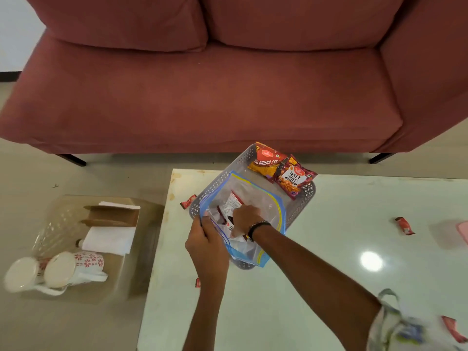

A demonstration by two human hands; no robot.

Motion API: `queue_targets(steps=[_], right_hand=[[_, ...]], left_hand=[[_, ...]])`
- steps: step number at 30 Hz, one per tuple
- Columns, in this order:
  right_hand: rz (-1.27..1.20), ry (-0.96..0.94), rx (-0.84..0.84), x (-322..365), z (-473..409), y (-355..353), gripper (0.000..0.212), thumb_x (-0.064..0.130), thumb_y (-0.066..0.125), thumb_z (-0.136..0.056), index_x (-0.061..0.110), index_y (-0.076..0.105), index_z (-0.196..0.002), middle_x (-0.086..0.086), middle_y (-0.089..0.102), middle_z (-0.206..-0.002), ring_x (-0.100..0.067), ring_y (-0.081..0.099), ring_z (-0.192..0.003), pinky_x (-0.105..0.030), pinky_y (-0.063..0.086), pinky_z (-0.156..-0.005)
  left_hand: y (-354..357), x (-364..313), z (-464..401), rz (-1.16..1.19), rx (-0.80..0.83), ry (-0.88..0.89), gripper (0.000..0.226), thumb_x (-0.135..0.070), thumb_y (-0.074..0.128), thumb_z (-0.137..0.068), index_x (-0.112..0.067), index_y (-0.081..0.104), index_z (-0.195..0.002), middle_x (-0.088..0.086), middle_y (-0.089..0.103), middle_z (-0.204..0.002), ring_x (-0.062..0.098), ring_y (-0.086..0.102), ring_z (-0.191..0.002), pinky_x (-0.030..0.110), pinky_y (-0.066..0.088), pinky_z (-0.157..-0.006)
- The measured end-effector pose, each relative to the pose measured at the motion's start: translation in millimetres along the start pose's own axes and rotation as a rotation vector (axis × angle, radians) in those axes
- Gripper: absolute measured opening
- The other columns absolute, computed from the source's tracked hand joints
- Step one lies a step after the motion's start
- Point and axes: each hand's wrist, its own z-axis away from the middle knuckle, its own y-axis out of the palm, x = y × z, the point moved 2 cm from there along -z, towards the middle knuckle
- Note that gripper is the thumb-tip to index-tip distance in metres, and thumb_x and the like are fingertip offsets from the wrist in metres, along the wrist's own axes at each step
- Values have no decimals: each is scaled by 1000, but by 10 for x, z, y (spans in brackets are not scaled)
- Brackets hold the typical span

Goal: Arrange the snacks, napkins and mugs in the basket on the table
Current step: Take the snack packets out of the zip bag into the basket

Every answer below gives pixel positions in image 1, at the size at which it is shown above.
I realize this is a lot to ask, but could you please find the person's left hand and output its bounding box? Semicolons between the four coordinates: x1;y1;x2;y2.
184;211;230;286

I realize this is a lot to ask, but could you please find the person's right hand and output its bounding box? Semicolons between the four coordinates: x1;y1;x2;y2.
231;204;266;238

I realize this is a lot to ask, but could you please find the dark peanuts snack packet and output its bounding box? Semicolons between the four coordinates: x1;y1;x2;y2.
216;205;234;233

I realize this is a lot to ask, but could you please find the clear blue-sealed zip bag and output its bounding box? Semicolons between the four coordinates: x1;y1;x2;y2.
198;171;287;269

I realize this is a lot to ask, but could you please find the grey plastic tray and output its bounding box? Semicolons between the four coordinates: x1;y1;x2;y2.
189;143;317;270

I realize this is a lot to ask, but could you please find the maroon nuts snack packet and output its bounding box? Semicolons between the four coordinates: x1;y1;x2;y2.
273;154;318;200

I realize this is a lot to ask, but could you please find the wooden napkin holder with napkins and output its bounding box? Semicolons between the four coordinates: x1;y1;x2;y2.
79;205;141;228

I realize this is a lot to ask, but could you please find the white floral mug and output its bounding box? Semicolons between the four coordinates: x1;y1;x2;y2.
43;251;109;289
3;256;68;296

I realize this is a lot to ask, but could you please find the person's right forearm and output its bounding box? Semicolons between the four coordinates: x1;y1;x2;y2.
252;224;383;351

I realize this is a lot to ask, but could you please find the person's left forearm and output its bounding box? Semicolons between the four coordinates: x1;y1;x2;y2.
182;277;227;351

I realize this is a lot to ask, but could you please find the beige plastic stool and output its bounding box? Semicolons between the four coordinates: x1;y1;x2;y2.
29;195;165;304

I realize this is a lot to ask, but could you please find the red fabric sofa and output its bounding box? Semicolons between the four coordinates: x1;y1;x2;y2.
0;0;468;156

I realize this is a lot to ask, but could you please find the black sofa leg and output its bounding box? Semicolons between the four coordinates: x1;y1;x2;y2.
368;152;394;165
55;154;88;168

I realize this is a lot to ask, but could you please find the red sofa back cushion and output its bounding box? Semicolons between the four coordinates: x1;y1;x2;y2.
199;0;407;52
23;0;209;53

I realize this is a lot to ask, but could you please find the clear container with pink lid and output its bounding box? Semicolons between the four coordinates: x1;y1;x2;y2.
428;219;468;251

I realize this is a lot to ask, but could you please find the black beaded bracelet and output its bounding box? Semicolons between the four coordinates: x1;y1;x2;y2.
247;220;273;242

